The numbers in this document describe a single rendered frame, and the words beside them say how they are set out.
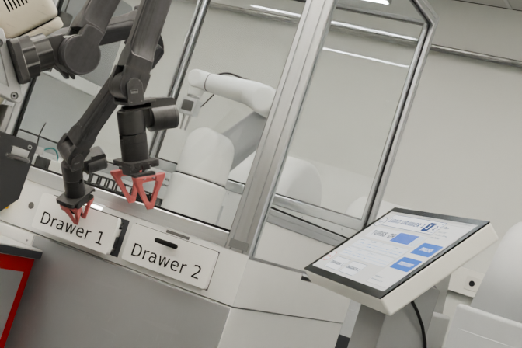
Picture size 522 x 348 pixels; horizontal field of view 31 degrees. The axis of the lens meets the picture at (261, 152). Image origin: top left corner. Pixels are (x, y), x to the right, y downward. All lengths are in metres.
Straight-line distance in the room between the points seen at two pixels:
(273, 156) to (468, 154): 3.29
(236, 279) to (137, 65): 0.88
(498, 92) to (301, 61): 3.31
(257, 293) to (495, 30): 3.60
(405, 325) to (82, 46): 1.01
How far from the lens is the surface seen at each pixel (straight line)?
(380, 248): 2.35
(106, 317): 2.81
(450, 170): 5.82
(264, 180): 2.62
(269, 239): 2.70
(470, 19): 6.07
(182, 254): 2.68
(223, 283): 2.63
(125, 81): 1.93
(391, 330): 2.28
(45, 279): 2.94
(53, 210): 2.89
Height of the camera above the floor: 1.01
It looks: 5 degrees up
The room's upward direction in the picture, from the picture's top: 18 degrees clockwise
